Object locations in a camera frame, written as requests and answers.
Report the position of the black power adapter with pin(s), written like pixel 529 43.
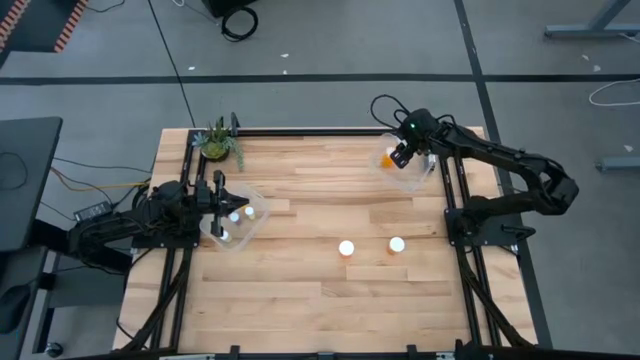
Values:
pixel 92 211

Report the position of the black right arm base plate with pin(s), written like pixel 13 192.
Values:
pixel 495 232

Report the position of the black desk foot beam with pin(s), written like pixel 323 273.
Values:
pixel 50 231

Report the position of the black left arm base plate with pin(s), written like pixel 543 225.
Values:
pixel 165 242

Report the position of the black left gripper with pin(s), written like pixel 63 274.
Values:
pixel 218 200

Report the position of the black frame bracket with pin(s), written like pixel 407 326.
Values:
pixel 411 351
pixel 234 352

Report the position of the black aluminium table frame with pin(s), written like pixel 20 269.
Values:
pixel 300 132

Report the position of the grey table leg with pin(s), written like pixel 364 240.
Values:
pixel 575 31

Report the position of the black ramp orange striped edges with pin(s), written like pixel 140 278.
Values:
pixel 45 25

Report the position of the clear plastic bin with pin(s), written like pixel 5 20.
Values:
pixel 255 227
pixel 410 180

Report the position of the grey table foot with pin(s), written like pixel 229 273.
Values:
pixel 620 164

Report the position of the black caster wheel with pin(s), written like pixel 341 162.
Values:
pixel 54 349

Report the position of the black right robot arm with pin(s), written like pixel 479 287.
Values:
pixel 500 155

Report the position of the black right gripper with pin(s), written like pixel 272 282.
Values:
pixel 422 132

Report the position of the potted green succulent plant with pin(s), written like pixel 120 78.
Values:
pixel 216 145

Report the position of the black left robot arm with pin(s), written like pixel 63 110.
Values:
pixel 165 200

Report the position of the orange pill bottle white cap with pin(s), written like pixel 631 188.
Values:
pixel 386 161
pixel 346 248
pixel 396 244

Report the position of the black box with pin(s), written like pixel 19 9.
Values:
pixel 220 6

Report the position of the black desk top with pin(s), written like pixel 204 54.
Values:
pixel 30 190

